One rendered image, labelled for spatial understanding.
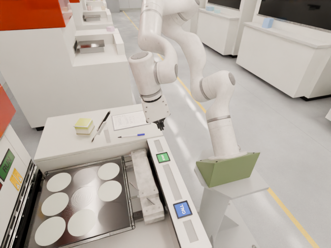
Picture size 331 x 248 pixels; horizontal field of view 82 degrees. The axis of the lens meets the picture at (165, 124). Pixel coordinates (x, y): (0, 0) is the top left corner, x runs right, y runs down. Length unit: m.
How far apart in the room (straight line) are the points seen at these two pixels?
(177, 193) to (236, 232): 1.11
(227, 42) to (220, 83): 4.26
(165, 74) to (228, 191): 0.64
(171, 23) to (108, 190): 0.82
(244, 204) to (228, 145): 1.11
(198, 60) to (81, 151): 0.72
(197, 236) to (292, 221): 1.44
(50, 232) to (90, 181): 0.23
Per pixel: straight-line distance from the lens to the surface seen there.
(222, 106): 0.97
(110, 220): 0.84
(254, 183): 1.08
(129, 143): 1.01
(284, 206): 2.15
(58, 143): 1.10
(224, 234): 1.81
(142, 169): 0.97
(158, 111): 0.76
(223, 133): 0.95
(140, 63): 0.64
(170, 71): 0.64
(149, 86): 0.68
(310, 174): 2.54
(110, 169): 0.98
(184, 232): 0.73
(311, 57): 3.51
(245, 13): 5.16
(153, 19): 0.82
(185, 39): 1.00
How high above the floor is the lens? 1.63
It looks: 38 degrees down
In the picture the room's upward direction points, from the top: straight up
